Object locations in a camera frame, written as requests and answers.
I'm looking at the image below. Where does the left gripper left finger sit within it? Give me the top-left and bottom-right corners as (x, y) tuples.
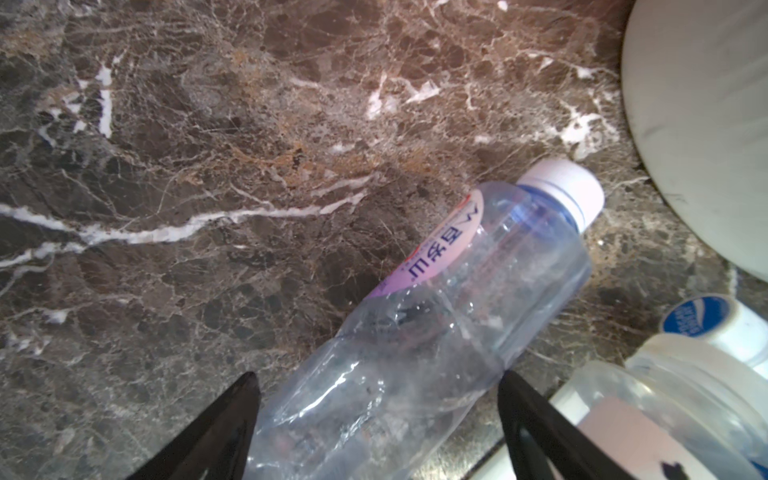
(130, 371), (261, 479)

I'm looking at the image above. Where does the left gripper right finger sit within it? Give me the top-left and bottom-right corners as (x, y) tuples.
(497, 370), (631, 479)

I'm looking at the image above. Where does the tea bottle white yellow label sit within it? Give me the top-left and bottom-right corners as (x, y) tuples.
(549, 334), (767, 479)

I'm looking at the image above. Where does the clear bottle purple label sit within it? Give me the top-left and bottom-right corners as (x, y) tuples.
(245, 160), (605, 479)

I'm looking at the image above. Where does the white ribbed trash bin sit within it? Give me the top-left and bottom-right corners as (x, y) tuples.
(621, 1), (767, 279)

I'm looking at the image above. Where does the blue label bottle upper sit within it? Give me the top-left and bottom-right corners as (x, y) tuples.
(659, 293), (767, 378)

